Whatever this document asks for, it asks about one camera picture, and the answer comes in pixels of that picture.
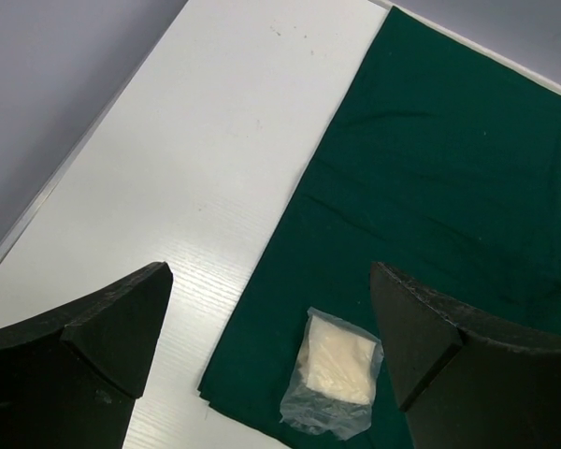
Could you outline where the clear bag beige gauze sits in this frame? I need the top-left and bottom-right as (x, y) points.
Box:
(280, 308), (384, 441)

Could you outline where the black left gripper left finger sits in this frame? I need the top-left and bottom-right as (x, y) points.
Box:
(0, 262), (173, 448)

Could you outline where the green surgical drape cloth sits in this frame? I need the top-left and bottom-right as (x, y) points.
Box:
(198, 8), (561, 448)

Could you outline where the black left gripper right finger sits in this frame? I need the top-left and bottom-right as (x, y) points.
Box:
(369, 262), (561, 448)

